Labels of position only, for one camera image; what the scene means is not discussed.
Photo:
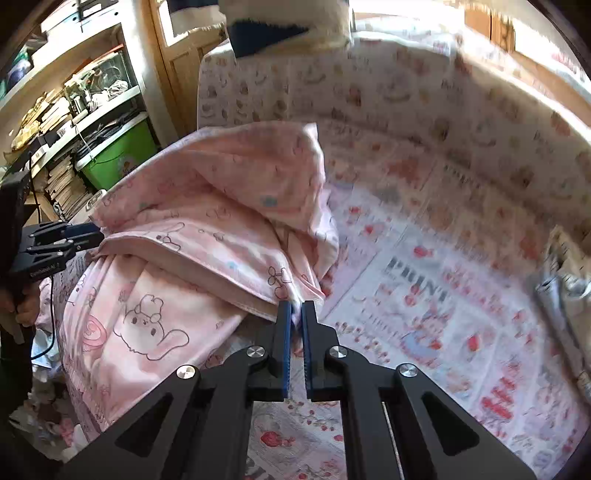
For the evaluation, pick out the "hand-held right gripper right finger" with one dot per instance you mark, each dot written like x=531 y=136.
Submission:
x=310 y=355

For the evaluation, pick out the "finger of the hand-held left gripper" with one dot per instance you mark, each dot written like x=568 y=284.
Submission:
x=69 y=245
x=55 y=230

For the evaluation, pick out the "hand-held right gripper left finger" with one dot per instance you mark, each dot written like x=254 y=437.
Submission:
x=285 y=355

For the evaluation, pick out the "pink cartoon print pants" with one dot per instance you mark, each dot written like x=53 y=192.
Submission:
x=207 y=221

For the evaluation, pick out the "person's left hand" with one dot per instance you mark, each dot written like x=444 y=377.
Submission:
x=30 y=309

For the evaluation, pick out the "stack of books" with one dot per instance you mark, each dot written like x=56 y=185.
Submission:
x=69 y=189

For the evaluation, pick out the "green storage box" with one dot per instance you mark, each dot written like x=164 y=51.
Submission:
x=117 y=152

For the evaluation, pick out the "cluttered white shelf unit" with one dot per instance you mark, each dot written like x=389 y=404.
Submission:
x=69 y=69

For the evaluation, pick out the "cartoon printed bed sheet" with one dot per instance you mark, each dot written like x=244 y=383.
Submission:
x=438 y=207

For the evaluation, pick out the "wooden door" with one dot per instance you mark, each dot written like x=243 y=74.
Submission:
x=184 y=69

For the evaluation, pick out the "grey crumpled cloth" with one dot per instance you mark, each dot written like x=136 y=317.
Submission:
x=565 y=286

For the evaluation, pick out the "cream and navy plush blanket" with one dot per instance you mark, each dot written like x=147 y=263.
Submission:
x=295 y=27

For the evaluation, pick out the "wooden frame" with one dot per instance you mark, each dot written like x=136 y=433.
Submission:
x=503 y=32

